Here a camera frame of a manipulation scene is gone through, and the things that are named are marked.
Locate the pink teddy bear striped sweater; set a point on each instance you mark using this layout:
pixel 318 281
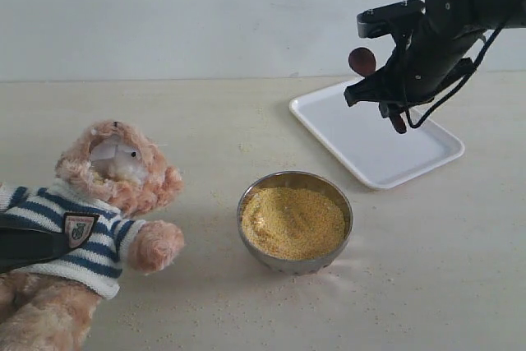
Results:
pixel 104 185

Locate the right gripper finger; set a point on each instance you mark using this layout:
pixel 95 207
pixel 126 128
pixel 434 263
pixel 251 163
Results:
pixel 393 112
pixel 382 87

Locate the steel bowl of millet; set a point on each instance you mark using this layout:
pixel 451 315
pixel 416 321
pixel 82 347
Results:
pixel 294 222

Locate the white rectangular plastic tray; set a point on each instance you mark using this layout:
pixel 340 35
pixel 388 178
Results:
pixel 367 145

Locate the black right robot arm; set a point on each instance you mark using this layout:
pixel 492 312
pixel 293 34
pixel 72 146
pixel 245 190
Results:
pixel 493 16

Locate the dark red wooden spoon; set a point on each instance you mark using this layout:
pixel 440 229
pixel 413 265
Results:
pixel 363 62

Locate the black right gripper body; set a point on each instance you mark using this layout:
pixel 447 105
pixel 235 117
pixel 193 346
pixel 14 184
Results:
pixel 430 61

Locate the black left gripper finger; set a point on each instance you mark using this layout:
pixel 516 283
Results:
pixel 22 245

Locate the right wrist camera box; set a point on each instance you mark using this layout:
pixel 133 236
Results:
pixel 391 19

